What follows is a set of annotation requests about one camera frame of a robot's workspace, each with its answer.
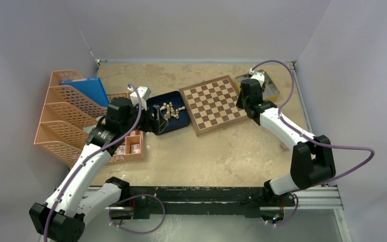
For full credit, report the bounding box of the blue folder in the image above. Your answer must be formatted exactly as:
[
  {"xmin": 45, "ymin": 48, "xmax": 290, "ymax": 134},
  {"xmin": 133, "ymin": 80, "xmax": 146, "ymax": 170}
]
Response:
[{"xmin": 60, "ymin": 77, "xmax": 109, "ymax": 107}]

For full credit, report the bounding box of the wooden chess board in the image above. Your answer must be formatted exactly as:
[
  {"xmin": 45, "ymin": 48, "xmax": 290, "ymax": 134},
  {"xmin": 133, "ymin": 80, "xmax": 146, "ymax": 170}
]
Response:
[{"xmin": 179, "ymin": 75, "xmax": 249, "ymax": 137}]

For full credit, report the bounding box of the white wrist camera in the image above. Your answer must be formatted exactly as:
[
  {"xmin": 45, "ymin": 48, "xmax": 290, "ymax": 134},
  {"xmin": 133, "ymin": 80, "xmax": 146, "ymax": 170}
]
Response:
[
  {"xmin": 250, "ymin": 72, "xmax": 266, "ymax": 89},
  {"xmin": 128, "ymin": 86, "xmax": 151, "ymax": 110}
]

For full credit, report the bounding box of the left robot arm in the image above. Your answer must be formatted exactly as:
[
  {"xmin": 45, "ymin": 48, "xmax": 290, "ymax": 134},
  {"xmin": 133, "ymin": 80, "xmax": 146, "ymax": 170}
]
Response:
[{"xmin": 29, "ymin": 97, "xmax": 168, "ymax": 241}]

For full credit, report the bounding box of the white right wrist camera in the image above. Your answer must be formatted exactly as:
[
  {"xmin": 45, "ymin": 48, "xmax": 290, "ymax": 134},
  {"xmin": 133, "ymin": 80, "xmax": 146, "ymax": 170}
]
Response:
[{"xmin": 250, "ymin": 72, "xmax": 266, "ymax": 89}]

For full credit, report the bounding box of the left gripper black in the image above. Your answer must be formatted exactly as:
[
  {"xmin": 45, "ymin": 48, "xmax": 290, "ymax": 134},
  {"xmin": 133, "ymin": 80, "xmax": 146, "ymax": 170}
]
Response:
[{"xmin": 121, "ymin": 100, "xmax": 167, "ymax": 134}]

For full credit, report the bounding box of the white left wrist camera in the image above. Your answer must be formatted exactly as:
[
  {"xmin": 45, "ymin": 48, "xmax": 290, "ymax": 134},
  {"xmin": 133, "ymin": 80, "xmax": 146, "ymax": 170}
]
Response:
[{"xmin": 128, "ymin": 86, "xmax": 151, "ymax": 110}]

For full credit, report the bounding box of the peach desk organizer tray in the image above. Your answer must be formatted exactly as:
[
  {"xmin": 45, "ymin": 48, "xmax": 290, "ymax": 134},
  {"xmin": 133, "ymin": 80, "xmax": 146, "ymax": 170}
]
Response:
[{"xmin": 105, "ymin": 92, "xmax": 147, "ymax": 164}]

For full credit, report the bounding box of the peach file rack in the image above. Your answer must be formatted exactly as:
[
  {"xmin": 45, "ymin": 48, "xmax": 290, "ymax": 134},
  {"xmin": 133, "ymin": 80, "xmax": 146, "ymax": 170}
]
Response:
[{"xmin": 34, "ymin": 70, "xmax": 106, "ymax": 167}]

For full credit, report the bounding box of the dark blue square tray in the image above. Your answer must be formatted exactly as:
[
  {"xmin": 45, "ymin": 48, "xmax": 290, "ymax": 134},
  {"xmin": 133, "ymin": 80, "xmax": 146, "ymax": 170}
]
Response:
[{"xmin": 147, "ymin": 91, "xmax": 190, "ymax": 135}]

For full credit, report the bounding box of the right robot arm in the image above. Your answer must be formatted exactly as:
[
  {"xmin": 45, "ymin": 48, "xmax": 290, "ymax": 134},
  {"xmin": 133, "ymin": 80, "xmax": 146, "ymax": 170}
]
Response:
[{"xmin": 236, "ymin": 79, "xmax": 336, "ymax": 205}]

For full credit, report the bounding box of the yellow metal tin tray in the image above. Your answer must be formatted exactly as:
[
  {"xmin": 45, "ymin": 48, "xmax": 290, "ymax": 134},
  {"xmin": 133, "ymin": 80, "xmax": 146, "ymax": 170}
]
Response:
[{"xmin": 235, "ymin": 70, "xmax": 280, "ymax": 102}]

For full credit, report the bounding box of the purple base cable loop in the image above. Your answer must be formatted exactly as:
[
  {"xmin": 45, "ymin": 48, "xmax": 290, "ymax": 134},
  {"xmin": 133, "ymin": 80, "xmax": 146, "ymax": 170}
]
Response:
[{"xmin": 108, "ymin": 194, "xmax": 166, "ymax": 235}]

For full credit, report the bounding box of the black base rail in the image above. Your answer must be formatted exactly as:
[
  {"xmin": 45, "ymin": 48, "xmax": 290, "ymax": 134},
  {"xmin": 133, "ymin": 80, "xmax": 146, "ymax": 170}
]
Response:
[{"xmin": 83, "ymin": 185, "xmax": 344, "ymax": 221}]

